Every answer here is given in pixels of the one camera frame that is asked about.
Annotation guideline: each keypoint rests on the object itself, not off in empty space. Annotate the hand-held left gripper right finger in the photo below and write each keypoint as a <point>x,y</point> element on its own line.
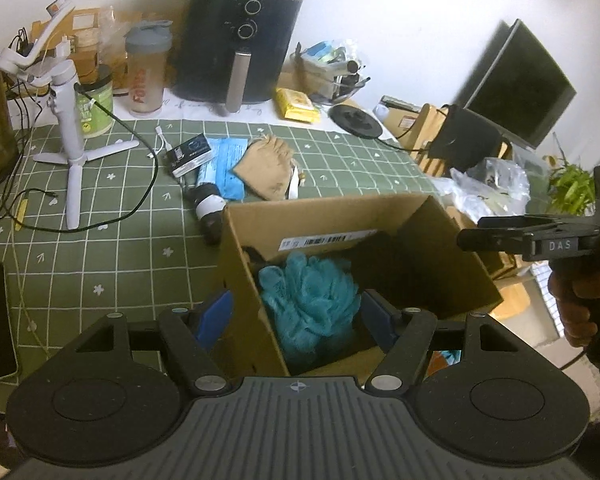
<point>377,315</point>

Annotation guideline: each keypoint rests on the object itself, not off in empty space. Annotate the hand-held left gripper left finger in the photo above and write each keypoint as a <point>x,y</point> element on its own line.
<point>215,317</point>

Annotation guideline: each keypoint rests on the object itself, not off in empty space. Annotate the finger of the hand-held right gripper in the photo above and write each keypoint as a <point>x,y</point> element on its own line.
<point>490,240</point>
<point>510,222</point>

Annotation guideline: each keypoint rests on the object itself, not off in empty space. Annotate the brown cardboard box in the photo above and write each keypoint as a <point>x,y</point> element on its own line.
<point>240,260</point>

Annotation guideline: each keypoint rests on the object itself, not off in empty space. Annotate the teal bath loofah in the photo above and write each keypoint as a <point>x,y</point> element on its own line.
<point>305,290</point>

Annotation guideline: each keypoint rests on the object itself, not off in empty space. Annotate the blue wet wipes packet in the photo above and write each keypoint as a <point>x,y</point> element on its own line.
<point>225,170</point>

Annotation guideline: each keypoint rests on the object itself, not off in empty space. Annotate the person's right hand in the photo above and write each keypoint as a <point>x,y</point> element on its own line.
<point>580,300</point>

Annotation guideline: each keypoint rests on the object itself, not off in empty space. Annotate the open brown carton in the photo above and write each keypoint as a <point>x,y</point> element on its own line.
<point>500,262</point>

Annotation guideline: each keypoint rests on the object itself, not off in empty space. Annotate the green plant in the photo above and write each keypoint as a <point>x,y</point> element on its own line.
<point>572,185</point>

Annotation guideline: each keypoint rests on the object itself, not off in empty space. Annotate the wooden stool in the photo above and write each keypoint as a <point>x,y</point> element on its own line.
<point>511,300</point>

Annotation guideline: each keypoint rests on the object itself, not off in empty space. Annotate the green checked tablecloth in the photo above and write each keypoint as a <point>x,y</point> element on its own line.
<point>130,270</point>

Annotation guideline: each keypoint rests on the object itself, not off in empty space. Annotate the black bottle white label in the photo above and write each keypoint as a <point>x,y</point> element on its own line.
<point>211,207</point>

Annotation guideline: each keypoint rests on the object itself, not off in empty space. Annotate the wooden rack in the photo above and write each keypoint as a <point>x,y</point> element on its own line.
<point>427,130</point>

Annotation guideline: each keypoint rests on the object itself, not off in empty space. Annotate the black monitor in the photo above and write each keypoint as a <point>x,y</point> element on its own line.
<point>520,90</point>

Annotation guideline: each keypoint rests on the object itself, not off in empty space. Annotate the brown labelled parcel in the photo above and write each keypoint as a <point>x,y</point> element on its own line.
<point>405,120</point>

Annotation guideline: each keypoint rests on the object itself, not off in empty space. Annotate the small black box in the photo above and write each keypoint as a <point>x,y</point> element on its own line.
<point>190,152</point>

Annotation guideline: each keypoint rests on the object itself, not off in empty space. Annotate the black round base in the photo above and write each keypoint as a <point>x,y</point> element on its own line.
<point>355,120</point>

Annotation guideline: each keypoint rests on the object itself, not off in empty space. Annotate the white printed table runner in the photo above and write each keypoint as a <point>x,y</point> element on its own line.
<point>265,112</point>

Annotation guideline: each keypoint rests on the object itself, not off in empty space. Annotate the yellow stick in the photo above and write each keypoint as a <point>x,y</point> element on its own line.
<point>21,214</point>

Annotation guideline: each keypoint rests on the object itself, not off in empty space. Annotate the silver cylindrical tool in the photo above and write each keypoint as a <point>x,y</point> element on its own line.
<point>355,66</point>

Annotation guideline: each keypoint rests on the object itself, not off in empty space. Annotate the yellow wipes packet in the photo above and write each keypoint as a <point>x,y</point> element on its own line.
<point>297,105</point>

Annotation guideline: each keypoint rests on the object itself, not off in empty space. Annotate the glass bowl of clutter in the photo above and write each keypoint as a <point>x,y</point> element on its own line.
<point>330,77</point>

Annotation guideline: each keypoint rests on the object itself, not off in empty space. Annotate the green canister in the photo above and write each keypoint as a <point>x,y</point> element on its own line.
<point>97,110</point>

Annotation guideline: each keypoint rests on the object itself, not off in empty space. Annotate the clear shaker bottle grey lid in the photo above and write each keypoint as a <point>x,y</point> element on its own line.
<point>147,80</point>

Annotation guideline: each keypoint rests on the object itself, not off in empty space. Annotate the black air fryer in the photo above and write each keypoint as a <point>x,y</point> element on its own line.
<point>205,60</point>

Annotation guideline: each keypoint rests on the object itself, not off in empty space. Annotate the white gimbal tripod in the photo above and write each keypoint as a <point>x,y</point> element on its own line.
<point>62,105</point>

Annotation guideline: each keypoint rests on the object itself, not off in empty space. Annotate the clear plastic food bag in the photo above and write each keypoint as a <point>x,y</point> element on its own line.
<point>111,45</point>

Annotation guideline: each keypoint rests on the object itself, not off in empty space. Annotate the brown cardboard carton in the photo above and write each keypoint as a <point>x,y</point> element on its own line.
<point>85,22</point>

